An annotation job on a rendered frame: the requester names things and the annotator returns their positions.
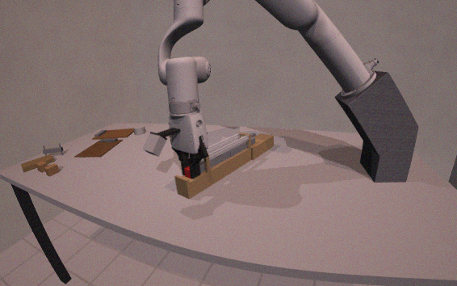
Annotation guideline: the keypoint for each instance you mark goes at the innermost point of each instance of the short grey cylinder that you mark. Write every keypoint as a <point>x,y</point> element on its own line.
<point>138,130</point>

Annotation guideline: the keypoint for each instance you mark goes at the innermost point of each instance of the small brown wooden block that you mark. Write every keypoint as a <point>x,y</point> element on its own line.
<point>41,165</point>
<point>51,170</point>

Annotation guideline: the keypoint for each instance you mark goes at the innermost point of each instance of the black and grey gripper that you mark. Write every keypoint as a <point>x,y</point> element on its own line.
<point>190,141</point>

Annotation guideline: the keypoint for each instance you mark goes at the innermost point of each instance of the red cube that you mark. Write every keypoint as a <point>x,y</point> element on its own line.
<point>187,172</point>

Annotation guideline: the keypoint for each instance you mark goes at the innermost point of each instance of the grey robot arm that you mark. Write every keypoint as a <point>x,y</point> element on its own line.
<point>180,75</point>

